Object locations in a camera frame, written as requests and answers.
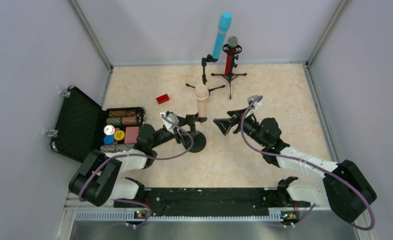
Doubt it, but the open black carrying case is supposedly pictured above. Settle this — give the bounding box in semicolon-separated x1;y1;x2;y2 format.
49;85;146;163

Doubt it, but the blue microphone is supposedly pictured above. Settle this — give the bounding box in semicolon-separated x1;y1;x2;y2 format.
211;11;233;62

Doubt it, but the pink playing card deck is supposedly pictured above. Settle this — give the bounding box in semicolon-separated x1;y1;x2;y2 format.
124;126;140;144

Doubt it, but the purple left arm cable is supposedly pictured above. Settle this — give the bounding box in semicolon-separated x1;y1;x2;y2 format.
77;112;195;229

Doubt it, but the pink microphone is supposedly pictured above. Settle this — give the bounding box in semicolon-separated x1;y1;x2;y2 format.
193;83;210;118

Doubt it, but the black round base clamp stand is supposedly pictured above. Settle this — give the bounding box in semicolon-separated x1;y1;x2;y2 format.
184;113;207;153

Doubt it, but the red toy brick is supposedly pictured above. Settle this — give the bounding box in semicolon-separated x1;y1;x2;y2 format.
156;94;170;105

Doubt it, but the blue round token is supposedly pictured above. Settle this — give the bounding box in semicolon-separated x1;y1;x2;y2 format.
103;135;115;145

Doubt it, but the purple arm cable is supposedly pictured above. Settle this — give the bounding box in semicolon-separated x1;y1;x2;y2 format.
77;112;195;229
239;95;377;232

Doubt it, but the white round token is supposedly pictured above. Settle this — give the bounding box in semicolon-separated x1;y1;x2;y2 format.
103;125;116;136

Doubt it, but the yellow round token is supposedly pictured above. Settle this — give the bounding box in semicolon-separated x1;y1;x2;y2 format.
113;130;125;141

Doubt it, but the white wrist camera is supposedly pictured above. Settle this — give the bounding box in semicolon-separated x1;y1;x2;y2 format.
247;95;263;116
160;112;180;134

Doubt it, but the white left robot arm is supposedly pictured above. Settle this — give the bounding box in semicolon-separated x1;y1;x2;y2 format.
68;111;197;207

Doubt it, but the black shock mount tripod stand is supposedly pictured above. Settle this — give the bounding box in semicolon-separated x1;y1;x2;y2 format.
210;43;247;100

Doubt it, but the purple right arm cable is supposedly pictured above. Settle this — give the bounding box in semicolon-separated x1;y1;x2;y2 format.
239;95;377;232

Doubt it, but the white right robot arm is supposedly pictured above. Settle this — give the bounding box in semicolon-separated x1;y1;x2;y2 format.
213;110;377;223

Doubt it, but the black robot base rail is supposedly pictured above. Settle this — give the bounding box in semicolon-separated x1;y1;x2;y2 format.
113;177;312;220

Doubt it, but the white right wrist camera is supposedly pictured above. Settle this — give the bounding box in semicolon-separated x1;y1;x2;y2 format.
247;95;263;116

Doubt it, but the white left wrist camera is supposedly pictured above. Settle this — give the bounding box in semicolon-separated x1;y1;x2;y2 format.
160;112;180;134

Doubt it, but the red glitter microphone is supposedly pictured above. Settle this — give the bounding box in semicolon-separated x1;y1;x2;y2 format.
223;36;239;74

